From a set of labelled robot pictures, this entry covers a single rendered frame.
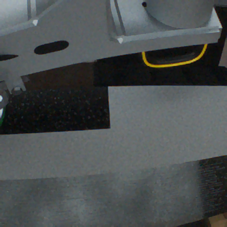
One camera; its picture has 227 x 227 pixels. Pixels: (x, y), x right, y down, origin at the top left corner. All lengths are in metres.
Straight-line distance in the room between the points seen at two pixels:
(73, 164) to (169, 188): 0.31
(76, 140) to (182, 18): 0.58
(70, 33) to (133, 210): 0.68
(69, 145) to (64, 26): 0.54
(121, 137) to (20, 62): 0.48
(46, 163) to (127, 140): 0.25
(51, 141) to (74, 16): 0.58
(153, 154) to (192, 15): 0.53
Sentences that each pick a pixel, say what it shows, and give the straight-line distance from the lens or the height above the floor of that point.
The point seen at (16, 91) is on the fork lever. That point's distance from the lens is 1.27.
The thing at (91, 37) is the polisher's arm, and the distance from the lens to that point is 1.09.
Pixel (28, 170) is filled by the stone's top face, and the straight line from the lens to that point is 1.47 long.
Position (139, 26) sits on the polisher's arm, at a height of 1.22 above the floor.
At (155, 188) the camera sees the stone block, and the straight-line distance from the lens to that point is 1.49.
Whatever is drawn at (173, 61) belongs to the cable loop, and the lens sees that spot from 1.47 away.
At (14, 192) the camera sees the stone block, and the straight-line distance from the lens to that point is 1.50.
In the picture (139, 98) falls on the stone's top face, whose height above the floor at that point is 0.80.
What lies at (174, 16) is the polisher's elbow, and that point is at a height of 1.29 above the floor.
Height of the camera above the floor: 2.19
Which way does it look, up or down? 67 degrees down
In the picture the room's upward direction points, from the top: 6 degrees counter-clockwise
